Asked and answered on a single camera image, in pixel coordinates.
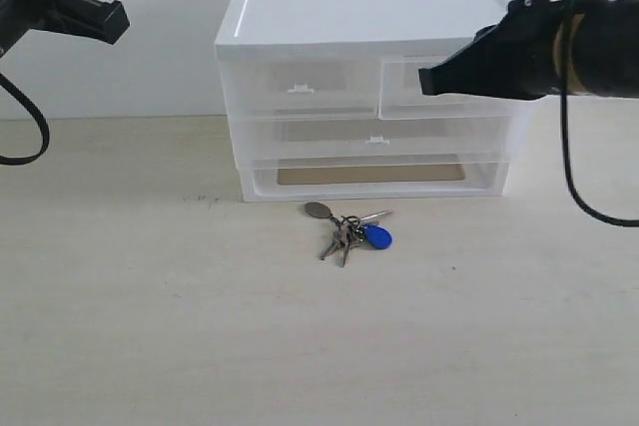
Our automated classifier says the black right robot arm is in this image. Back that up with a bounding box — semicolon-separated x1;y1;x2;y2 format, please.
418;0;638;101

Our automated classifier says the white plastic drawer cabinet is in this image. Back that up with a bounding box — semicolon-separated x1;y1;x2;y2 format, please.
215;0;530;203

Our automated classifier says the key bunch with blue tag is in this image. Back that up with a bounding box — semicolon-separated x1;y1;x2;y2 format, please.
303;202;393;267

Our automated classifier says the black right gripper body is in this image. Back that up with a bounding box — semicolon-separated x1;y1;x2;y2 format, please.
471;0;583;103

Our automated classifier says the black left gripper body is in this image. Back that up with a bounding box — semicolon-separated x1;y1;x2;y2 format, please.
1;0;130;54

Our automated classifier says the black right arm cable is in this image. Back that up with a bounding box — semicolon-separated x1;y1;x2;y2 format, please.
558;21;639;227

